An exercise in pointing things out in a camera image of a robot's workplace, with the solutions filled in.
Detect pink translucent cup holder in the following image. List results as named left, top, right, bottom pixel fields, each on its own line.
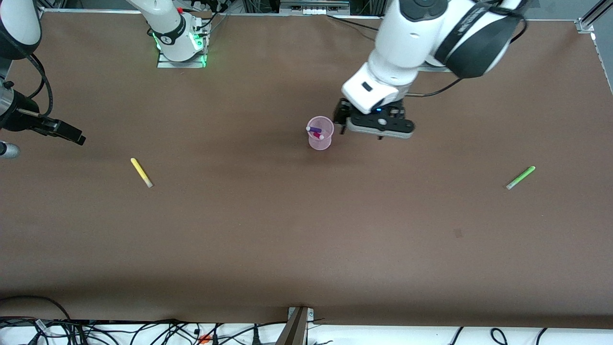
left=306, top=116, right=334, bottom=151

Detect yellow marker pen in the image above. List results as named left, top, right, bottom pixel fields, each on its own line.
left=130, top=158, right=154, bottom=188

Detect grey box behind table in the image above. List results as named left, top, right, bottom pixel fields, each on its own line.
left=279, top=0, right=351, bottom=16

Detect green marker pen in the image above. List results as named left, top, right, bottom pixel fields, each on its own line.
left=506, top=166, right=536, bottom=190

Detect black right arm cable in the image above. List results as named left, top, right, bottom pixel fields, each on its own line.
left=26, top=54, right=53, bottom=115

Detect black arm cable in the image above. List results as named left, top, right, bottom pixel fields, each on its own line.
left=26, top=54, right=53, bottom=115
left=407, top=79, right=463, bottom=98

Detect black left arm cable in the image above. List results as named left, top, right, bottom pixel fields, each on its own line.
left=407, top=79, right=463, bottom=98

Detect long black table cable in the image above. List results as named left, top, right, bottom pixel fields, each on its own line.
left=327, top=14, right=380, bottom=31

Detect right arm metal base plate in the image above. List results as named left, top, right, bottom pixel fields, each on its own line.
left=157, top=19, right=208, bottom=69

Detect black looped floor cable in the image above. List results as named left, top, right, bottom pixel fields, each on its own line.
left=0, top=296, right=72, bottom=331

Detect tangled black floor cables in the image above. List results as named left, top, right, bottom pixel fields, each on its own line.
left=0, top=316, right=288, bottom=345

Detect metal table leg bracket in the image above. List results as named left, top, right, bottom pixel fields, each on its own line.
left=275, top=307, right=315, bottom=345

